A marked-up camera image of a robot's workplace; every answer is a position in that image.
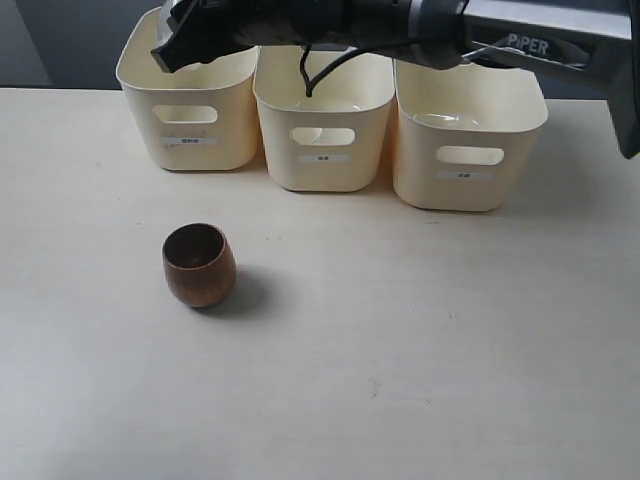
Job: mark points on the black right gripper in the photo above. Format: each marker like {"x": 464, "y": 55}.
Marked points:
{"x": 203, "y": 31}

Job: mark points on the brown wooden cup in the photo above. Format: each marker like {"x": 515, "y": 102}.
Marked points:
{"x": 199, "y": 265}

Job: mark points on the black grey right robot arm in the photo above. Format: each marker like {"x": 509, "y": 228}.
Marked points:
{"x": 591, "y": 42}

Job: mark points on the left cream plastic bin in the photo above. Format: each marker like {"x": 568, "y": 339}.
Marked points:
{"x": 202, "y": 118}

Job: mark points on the cream plastic bin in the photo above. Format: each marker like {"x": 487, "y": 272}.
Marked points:
{"x": 331, "y": 140}
{"x": 202, "y": 118}
{"x": 463, "y": 135}

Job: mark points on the middle cream plastic bin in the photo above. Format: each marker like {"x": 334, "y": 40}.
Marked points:
{"x": 331, "y": 140}

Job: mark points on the right cream plastic bin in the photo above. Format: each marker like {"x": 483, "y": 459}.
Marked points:
{"x": 463, "y": 135}

